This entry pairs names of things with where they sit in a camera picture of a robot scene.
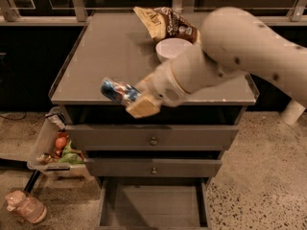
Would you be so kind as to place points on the orange toy fruit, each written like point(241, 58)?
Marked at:
point(61, 143)

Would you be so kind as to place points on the clear plastic bin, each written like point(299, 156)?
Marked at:
point(42, 152)

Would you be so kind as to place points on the bottom grey drawer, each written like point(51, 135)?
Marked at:
point(139, 203)

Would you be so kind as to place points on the grey drawer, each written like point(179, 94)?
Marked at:
point(139, 203)
point(137, 167)
point(146, 137)

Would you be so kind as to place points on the green toy vegetable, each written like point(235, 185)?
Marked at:
point(70, 155)

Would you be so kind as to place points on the white bowl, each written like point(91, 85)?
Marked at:
point(171, 48)

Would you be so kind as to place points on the redbull can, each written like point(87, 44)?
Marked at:
point(119, 92)

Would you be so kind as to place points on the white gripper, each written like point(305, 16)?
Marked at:
point(163, 84)

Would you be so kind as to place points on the white robot leg post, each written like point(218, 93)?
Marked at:
point(292, 112)

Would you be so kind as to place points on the middle grey drawer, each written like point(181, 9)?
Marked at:
point(137, 167)

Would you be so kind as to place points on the brown chip bag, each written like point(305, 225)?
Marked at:
point(163, 23)

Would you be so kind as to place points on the grey drawer cabinet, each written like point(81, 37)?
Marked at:
point(117, 45)

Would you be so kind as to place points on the pink water jug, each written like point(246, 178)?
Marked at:
point(25, 205)

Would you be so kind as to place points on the top grey drawer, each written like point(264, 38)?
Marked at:
point(146, 137)

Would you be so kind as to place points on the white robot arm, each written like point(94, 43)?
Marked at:
point(233, 42)

